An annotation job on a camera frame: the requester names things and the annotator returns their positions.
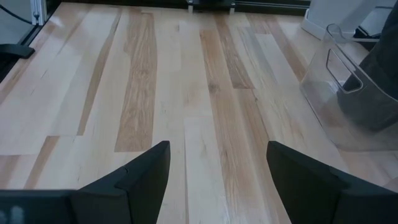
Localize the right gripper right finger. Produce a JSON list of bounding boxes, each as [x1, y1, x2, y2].
[[266, 141, 398, 224]]

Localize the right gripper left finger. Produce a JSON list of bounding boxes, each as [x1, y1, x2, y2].
[[70, 140, 172, 224]]

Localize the dark grey baseball cap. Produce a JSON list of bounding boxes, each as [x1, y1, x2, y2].
[[337, 73, 398, 132]]

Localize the clear plastic bin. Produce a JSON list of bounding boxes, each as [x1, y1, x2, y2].
[[299, 23, 398, 153]]

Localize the black bracket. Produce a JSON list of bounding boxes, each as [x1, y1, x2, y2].
[[0, 43, 35, 60]]

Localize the silver aluminium post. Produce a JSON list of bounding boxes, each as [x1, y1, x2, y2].
[[30, 0, 48, 26]]

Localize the black cable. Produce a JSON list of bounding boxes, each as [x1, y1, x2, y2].
[[0, 3, 34, 25]]

